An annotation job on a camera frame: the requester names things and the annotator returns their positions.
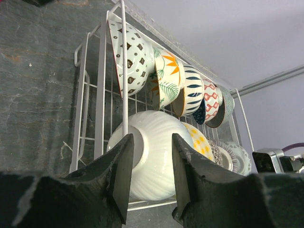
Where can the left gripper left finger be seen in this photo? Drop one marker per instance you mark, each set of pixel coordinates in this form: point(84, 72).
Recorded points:
point(102, 187)

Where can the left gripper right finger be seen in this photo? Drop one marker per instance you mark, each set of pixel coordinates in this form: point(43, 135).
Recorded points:
point(203, 188)

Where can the brown scale patterned bowl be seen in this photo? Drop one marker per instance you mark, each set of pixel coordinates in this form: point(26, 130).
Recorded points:
point(216, 153)

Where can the purple striped bowl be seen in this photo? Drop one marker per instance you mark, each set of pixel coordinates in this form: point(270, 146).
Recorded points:
point(228, 156)

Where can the multicolour bowl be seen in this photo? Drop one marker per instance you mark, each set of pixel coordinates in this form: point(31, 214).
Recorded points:
point(243, 164)

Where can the yellow teal sun bowl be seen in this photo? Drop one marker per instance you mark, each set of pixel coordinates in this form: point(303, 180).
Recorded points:
point(201, 144)

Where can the plain white bowl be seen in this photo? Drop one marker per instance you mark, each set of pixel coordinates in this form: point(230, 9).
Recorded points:
point(152, 175)

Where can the blue triangle patterned bowl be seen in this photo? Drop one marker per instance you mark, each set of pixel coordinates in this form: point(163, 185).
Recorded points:
point(209, 106)

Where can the grey geometric patterned bowl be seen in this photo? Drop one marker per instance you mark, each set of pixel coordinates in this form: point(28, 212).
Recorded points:
point(224, 111)

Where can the white wire dish rack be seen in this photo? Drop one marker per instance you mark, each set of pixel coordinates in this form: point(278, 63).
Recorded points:
point(80, 60)

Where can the red patterned bowl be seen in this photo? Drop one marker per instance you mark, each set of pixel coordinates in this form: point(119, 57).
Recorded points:
point(140, 58)

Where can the aluminium frame rail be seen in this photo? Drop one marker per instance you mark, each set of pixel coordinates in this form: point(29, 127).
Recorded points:
point(277, 78)

